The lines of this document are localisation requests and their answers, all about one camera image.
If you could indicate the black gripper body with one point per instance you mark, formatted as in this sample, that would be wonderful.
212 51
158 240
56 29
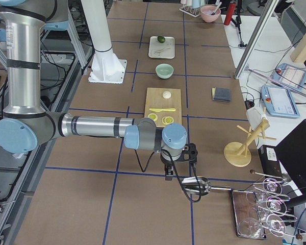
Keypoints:
167 162

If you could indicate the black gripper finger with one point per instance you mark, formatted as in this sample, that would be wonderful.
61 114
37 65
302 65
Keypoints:
168 174

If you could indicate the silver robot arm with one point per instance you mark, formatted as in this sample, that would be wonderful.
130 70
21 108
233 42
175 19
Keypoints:
26 124

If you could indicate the mint green bowl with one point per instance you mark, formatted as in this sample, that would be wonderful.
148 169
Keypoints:
164 71

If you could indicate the pink bowl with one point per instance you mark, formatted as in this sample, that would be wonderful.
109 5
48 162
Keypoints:
208 13

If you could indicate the wooden mug tree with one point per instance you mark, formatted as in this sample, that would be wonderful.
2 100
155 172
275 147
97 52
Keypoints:
238 154

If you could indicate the wooden cutting board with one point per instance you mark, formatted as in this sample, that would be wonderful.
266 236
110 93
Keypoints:
164 98

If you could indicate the yellow plastic knife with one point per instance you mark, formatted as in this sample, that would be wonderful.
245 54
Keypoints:
162 109

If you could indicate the grey folded cloth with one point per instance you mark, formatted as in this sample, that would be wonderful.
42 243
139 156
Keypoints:
221 94

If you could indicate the glass rack tray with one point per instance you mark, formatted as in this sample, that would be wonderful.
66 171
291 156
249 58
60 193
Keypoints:
261 209

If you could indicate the blue teach pendant near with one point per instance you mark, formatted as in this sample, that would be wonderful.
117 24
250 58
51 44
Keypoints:
279 102

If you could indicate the blue teach pendant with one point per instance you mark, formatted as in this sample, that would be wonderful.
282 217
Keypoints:
290 75
279 102

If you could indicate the white bear serving tray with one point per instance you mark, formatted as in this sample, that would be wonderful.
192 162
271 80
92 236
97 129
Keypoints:
164 50

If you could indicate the black computer monitor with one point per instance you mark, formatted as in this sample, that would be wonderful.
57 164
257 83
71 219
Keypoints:
291 152

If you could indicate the green avocado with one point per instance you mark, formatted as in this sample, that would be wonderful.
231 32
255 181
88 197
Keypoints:
161 39

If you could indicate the blue teach pendant far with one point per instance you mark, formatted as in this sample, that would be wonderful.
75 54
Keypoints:
290 75

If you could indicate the red bottle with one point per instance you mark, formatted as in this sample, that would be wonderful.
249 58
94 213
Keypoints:
229 13

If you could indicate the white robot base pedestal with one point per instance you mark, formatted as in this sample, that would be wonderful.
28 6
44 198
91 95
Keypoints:
106 67

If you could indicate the aluminium frame post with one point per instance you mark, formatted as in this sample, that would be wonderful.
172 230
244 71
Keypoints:
266 14

